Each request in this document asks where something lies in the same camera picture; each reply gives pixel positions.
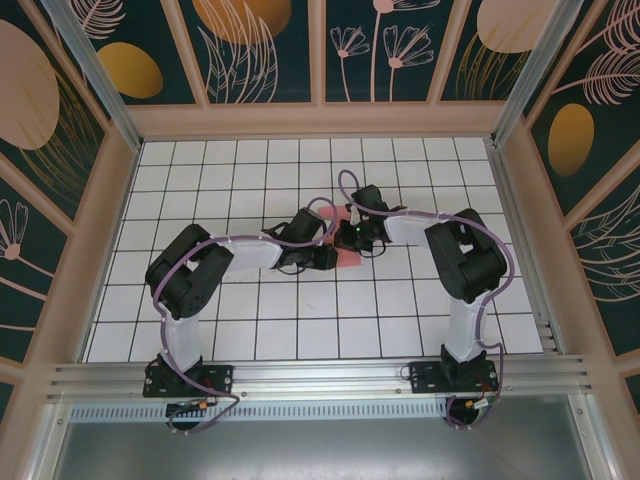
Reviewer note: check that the aluminium frame profile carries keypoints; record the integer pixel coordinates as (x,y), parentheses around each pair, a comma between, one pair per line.
(47,445)
(595,445)

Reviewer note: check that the aluminium side rail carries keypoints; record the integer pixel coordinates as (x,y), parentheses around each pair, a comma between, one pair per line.
(522,240)

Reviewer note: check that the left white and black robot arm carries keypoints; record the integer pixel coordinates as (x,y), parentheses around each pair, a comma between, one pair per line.
(187,270)

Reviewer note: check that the pink cloth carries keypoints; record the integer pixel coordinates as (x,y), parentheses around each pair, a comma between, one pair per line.
(351,260)

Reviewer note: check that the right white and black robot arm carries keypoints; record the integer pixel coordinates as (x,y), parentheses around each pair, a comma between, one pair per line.
(465,265)

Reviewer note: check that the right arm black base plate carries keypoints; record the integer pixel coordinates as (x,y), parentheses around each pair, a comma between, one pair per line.
(425,377)

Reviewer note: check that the grey metal panel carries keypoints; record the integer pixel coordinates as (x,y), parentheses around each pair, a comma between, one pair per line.
(320,450)

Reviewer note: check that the long aluminium mounting rail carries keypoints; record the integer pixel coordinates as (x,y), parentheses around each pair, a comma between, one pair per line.
(320,375)

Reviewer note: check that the aluminium corner post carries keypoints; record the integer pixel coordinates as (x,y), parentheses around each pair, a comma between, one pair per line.
(531,75)
(102,80)

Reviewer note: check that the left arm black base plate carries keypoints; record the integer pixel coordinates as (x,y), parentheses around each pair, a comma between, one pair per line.
(220,375)

